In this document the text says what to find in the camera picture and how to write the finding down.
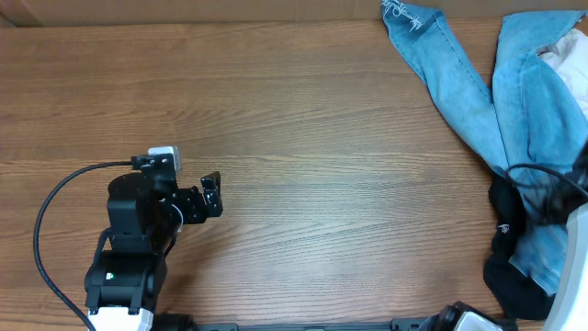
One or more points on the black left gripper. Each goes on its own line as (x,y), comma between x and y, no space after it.
(197,212)

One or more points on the light blue denim jeans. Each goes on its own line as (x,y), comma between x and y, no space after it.
(526,115)

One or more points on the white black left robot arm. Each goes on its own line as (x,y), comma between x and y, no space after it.
(146,213)

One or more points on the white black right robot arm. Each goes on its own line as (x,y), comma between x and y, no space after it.
(569,310)

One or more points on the brown cardboard back panel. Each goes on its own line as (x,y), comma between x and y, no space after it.
(80,13)

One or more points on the black garment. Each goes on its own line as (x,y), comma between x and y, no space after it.
(528,250)

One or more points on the white beige garment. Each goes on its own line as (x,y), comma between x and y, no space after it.
(568,58)

